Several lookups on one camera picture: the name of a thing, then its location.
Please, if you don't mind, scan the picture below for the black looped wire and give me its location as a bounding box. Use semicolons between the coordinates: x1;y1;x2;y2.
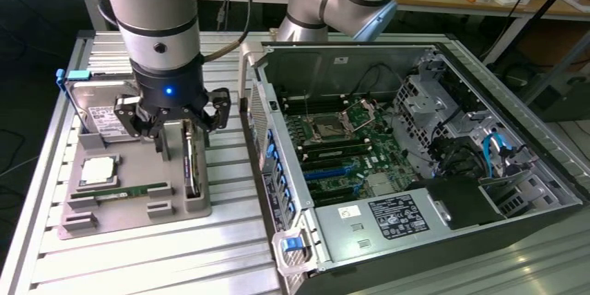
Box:
349;62;401;102

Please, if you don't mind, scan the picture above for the long black expansion slot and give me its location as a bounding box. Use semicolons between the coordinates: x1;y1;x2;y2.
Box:
311;190;359;206

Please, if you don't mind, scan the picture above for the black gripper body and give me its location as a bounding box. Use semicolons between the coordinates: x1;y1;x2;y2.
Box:
130;55;210;113

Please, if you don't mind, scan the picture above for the green motherboard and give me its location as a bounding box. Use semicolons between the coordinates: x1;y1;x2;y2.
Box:
280;96;419;206

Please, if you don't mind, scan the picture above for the silver CPU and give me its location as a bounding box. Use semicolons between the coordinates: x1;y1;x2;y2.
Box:
79;156;120;188

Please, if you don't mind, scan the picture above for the grey power supply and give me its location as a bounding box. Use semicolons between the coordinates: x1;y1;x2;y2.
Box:
311;186;458;265

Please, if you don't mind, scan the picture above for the grey parts rack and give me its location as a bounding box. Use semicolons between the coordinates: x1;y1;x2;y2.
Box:
55;120;214;241

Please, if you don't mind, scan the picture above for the blue expansion slot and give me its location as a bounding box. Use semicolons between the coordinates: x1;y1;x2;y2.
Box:
303;166;350;181

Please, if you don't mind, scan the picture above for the CPU socket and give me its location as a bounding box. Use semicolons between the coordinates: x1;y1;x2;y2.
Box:
308;114;353;140

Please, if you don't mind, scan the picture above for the black power wire bundle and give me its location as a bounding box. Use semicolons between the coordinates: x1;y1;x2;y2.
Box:
427;137;486;178

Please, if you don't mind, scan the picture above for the green RAM stick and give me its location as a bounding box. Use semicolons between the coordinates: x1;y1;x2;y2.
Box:
94;186;154;202

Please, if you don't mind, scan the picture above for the black RAM stick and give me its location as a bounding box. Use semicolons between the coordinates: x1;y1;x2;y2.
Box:
299;142;373;164

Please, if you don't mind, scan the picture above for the blue data wire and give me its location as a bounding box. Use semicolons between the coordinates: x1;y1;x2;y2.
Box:
481;128;514;181

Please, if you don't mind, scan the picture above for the blue case latch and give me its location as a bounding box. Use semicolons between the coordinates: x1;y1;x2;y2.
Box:
279;236;306;253

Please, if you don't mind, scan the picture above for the open black PC case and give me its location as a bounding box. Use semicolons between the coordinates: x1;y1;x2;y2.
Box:
236;34;590;295

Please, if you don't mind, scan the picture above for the NVIDIA graphics card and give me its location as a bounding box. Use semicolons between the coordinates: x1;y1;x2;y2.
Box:
179;118;207;203

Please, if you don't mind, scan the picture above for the blue disk carrier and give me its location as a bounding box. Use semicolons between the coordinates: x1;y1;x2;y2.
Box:
55;68;136;101

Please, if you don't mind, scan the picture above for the black plastic shroud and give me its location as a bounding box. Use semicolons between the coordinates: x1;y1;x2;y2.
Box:
417;174;507;232

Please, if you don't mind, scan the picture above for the silver hard disk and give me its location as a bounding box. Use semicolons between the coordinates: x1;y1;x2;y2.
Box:
64;79;142;144

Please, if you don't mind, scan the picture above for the metal disk bay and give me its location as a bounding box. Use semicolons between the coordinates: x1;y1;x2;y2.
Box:
391;55;497;144
477;165;582;220

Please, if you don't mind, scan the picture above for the metal socket cover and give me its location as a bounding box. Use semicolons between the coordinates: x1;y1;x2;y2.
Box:
339;97;381;134

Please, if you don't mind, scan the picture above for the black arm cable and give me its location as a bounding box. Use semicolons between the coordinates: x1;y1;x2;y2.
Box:
202;0;255;65

